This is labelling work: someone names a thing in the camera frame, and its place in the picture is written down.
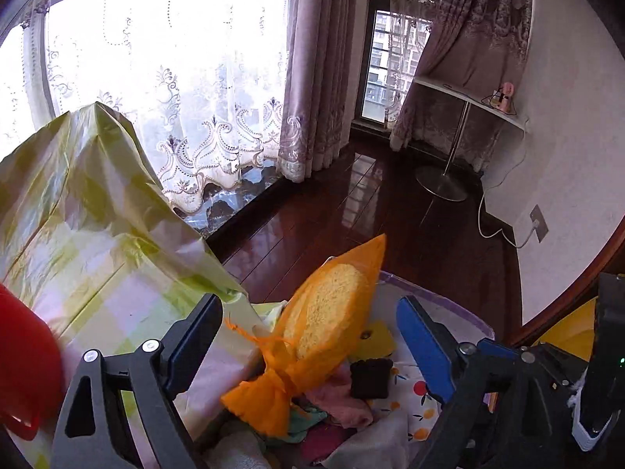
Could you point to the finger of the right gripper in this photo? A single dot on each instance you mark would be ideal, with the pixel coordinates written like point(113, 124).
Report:
point(494, 349)

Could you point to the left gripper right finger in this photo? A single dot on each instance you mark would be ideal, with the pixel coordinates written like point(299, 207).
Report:
point(482, 397)

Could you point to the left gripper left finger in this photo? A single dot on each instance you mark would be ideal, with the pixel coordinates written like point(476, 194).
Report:
point(93, 431)

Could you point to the dark brown knitted piece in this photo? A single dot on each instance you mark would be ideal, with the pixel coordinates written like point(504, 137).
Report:
point(370, 379)

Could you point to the orange mesh bag with sponge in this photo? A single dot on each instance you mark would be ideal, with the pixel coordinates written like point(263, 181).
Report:
point(317, 330)

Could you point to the white storage bin with fruit print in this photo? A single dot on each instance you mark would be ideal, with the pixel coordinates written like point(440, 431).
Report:
point(401, 423)

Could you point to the red thermos jug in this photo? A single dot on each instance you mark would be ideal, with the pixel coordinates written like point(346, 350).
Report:
point(32, 376)

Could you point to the pink cloth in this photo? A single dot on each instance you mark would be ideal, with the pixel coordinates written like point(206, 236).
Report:
point(334, 398)

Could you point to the green knitted cloth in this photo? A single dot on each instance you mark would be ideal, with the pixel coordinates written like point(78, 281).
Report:
point(301, 420)

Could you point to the yellow checked plastic tablecloth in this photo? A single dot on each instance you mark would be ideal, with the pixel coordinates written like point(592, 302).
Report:
point(91, 246)

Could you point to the pink item on shelf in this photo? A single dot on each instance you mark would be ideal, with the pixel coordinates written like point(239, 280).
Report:
point(502, 98)

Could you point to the mauve drape curtain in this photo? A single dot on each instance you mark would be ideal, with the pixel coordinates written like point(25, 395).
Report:
point(320, 39)

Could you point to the floral sheer lace curtain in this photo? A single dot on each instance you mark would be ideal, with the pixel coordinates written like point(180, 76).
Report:
point(202, 81)

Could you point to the wall power socket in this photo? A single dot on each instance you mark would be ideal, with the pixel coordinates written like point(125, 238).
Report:
point(539, 223)

